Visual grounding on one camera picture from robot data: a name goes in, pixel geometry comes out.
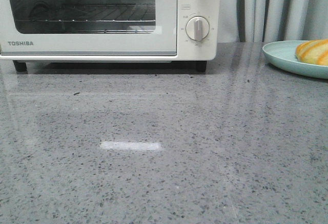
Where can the glass oven door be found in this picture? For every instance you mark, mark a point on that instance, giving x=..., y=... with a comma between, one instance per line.
x=163, y=41

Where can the golden croissant bread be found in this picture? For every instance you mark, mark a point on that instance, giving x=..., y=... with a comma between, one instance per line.
x=313, y=52

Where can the right black oven foot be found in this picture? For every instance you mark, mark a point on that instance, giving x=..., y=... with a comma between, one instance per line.
x=201, y=66

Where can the black oven foot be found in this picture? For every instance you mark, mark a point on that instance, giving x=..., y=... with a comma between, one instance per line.
x=201, y=66
x=20, y=67

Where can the white Toshiba toaster oven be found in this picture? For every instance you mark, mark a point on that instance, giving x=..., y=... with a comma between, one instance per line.
x=187, y=49

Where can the left black oven foot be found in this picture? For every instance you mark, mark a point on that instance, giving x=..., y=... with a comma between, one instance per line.
x=20, y=67

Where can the lower white timer knob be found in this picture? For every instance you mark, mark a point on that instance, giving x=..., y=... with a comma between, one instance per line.
x=197, y=28

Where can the grey curtain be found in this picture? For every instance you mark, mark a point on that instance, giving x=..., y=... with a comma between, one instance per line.
x=272, y=20

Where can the light green plate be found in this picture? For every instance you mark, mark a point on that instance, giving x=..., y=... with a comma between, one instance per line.
x=281, y=54

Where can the metal wire oven rack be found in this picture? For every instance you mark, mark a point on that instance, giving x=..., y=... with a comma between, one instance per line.
x=84, y=19

